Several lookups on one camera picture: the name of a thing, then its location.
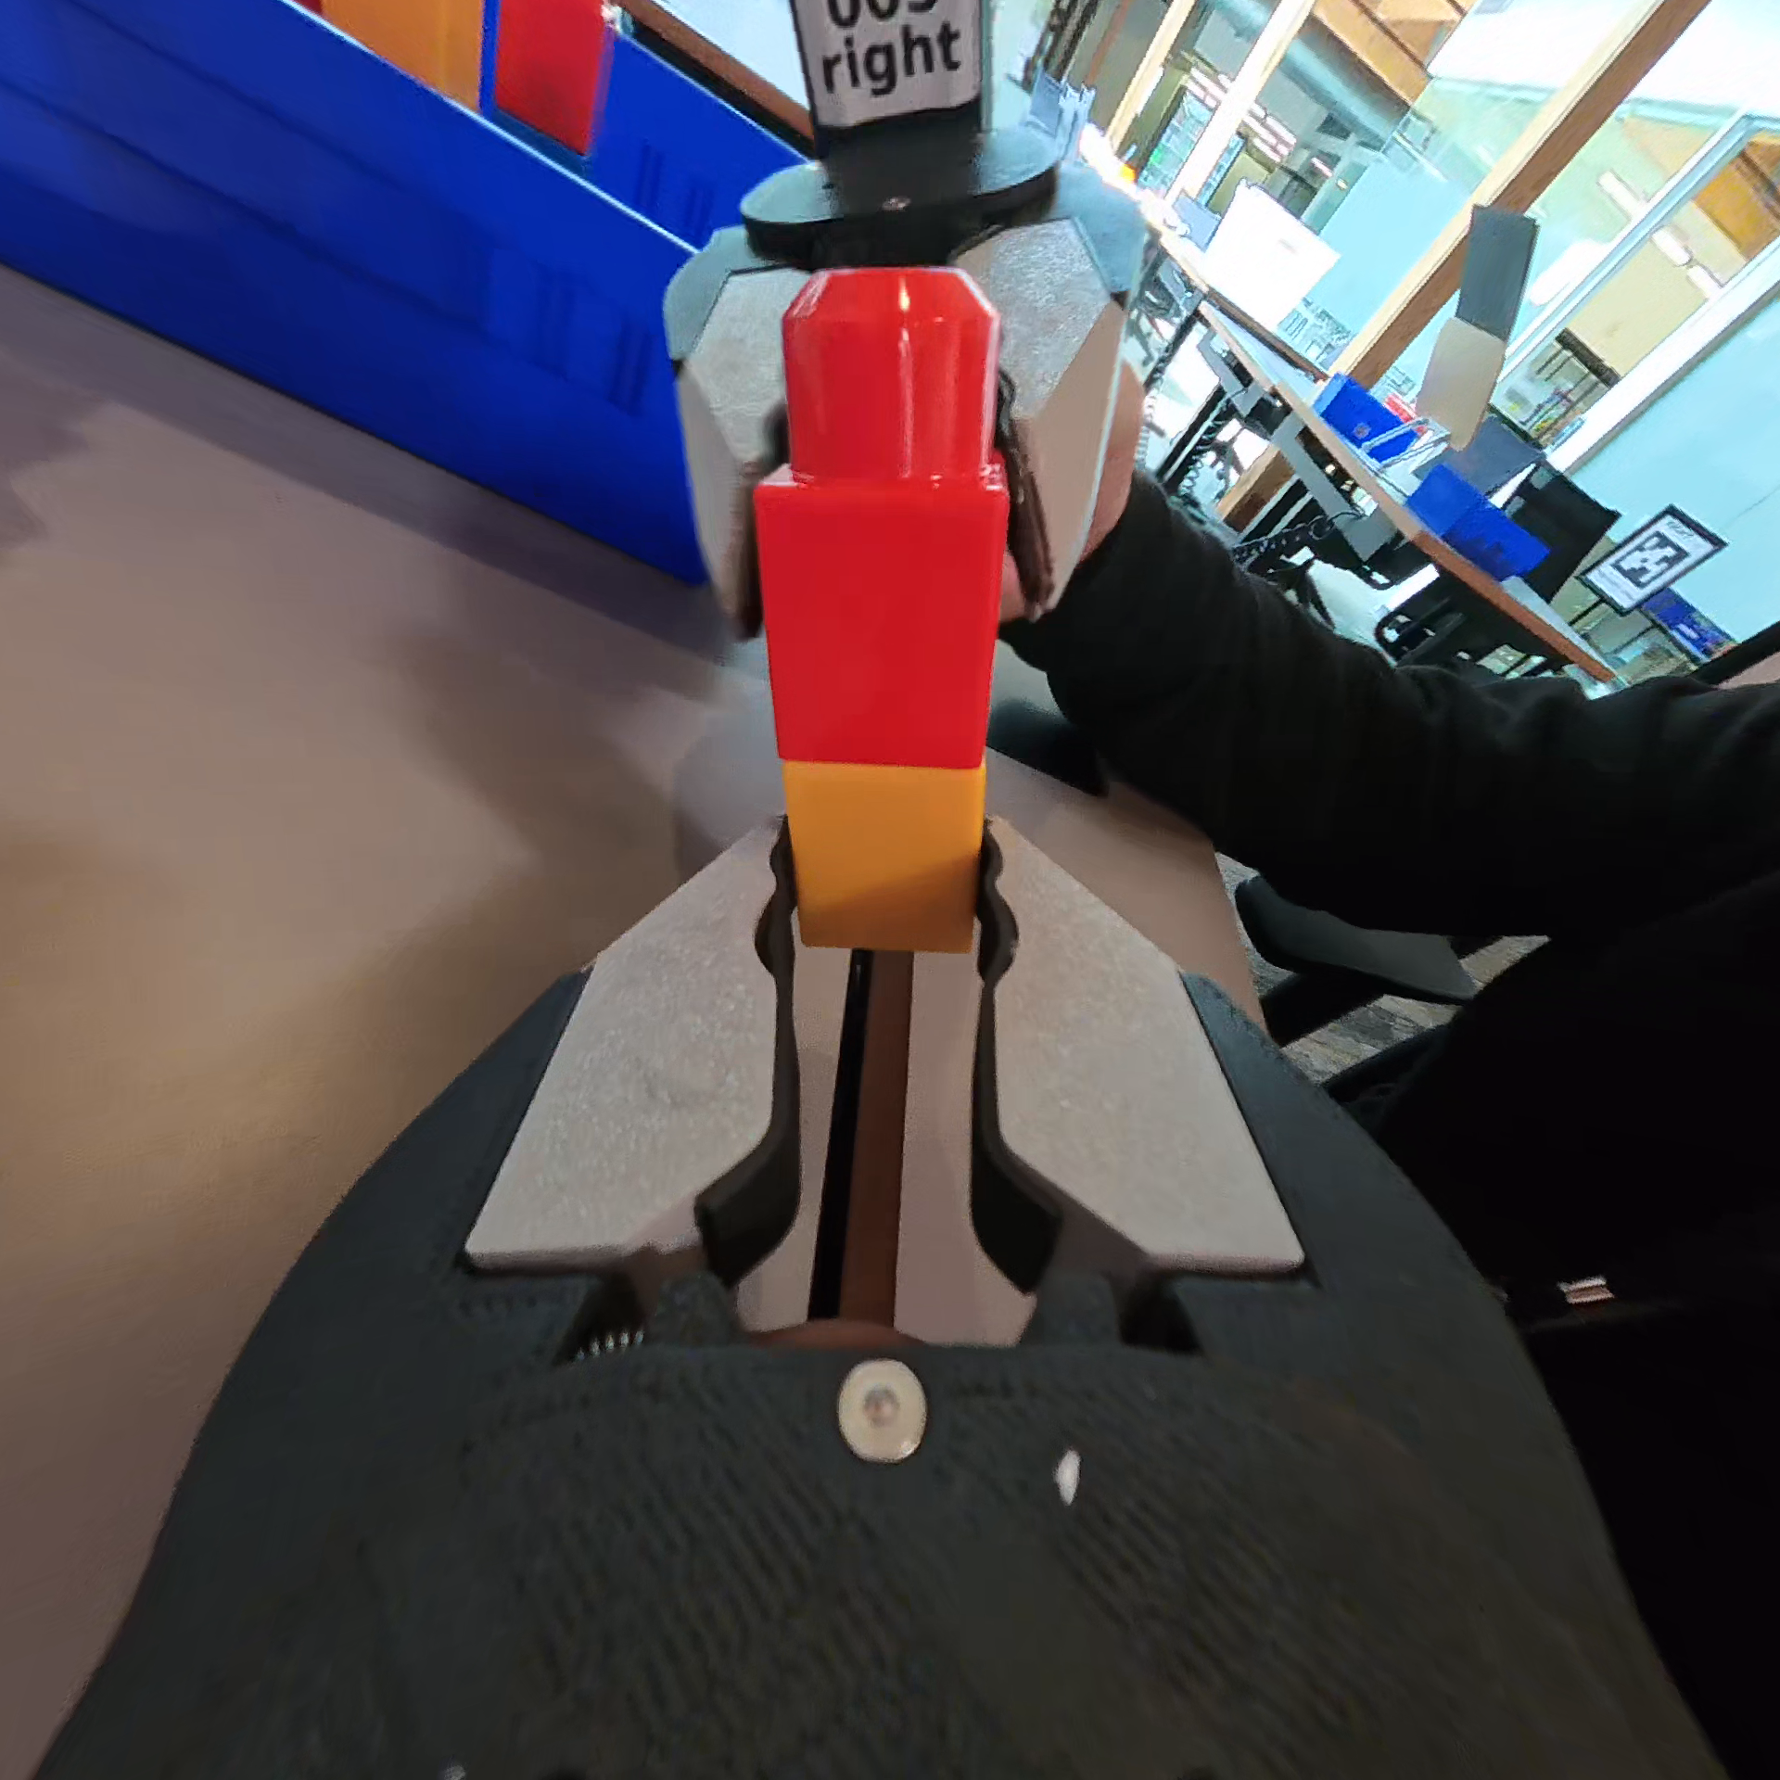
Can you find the red mega block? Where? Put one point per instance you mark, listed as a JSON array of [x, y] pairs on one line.
[[884, 613]]

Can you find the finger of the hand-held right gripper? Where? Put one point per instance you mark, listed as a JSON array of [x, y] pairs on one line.
[[723, 390], [1064, 361]]

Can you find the wooden top desk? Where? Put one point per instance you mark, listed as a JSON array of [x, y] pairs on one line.
[[1460, 557]]

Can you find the framed marker sign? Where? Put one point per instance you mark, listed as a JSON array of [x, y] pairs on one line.
[[1655, 557]]

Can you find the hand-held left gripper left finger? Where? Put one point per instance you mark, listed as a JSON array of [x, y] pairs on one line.
[[625, 1113]]

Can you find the group of built block towers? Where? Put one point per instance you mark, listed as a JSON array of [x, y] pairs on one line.
[[550, 71]]

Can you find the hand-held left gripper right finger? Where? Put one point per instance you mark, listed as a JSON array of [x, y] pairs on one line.
[[1140, 1113]]

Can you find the yellow mega block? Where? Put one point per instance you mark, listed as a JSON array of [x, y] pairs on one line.
[[884, 864]]

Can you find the black office chair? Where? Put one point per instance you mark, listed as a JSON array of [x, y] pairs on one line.
[[1349, 946], [1570, 522]]

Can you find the blue plastic storage bin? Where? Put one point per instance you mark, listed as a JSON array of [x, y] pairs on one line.
[[347, 278], [1473, 522]]

